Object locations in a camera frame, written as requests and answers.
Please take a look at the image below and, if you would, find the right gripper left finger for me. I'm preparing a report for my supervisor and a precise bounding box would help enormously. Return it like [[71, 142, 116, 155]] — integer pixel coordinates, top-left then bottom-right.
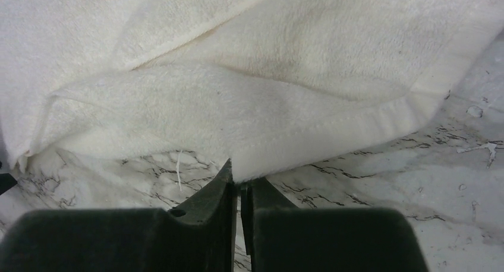
[[1, 162, 237, 271]]

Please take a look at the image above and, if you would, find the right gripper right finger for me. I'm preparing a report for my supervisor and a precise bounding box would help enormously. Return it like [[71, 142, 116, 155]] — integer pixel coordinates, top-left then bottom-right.
[[241, 178, 428, 271]]

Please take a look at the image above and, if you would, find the cream white towel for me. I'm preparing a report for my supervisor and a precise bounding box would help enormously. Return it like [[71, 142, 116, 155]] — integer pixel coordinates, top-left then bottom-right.
[[1, 0, 503, 182]]

